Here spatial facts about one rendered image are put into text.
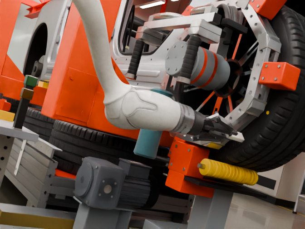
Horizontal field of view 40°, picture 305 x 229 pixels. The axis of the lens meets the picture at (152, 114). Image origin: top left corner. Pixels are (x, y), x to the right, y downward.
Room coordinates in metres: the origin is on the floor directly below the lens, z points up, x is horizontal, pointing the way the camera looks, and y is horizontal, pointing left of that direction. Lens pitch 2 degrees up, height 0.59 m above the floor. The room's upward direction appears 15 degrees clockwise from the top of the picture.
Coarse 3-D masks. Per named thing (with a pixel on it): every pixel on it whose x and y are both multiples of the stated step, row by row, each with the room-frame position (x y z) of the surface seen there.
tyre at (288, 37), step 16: (288, 16) 1.37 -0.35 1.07; (288, 32) 1.35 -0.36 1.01; (304, 32) 1.37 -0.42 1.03; (288, 48) 1.33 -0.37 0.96; (304, 48) 1.33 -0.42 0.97; (304, 64) 1.32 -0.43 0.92; (304, 80) 1.33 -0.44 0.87; (272, 96) 1.34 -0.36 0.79; (288, 96) 1.30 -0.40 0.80; (304, 96) 1.33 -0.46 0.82; (272, 112) 1.33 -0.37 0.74; (288, 112) 1.32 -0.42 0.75; (304, 112) 1.35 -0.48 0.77; (256, 128) 1.37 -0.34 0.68; (272, 128) 1.33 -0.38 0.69; (288, 128) 1.36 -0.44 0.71; (304, 128) 1.39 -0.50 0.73; (240, 144) 1.41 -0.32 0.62; (256, 144) 1.37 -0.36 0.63; (272, 144) 1.39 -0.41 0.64; (288, 144) 1.41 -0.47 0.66; (304, 144) 1.44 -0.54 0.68; (224, 160) 1.47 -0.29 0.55; (240, 160) 1.46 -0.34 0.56; (256, 160) 1.47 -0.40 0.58; (272, 160) 1.48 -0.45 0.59; (288, 160) 1.50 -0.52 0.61
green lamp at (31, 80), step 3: (27, 75) 1.56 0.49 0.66; (30, 75) 1.56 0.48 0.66; (27, 78) 1.55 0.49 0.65; (30, 78) 1.56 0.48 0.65; (33, 78) 1.56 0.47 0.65; (36, 78) 1.57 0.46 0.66; (24, 81) 1.58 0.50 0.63; (27, 81) 1.55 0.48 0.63; (30, 81) 1.56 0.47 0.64; (33, 81) 1.57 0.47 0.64; (36, 81) 1.57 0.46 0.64; (24, 84) 1.57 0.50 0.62; (27, 84) 1.56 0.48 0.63; (30, 84) 1.56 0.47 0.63; (33, 84) 1.57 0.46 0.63
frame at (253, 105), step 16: (224, 0) 1.53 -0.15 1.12; (240, 0) 1.45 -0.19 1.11; (256, 16) 1.37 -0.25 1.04; (256, 32) 1.35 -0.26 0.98; (272, 32) 1.35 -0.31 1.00; (272, 48) 1.31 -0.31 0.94; (256, 64) 1.32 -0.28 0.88; (176, 80) 1.75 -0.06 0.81; (256, 80) 1.30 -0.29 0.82; (176, 96) 1.74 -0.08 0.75; (256, 96) 1.30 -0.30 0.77; (240, 112) 1.33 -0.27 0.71; (256, 112) 1.33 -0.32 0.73; (240, 128) 1.38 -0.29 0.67; (208, 144) 1.43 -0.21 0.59; (224, 144) 1.44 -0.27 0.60
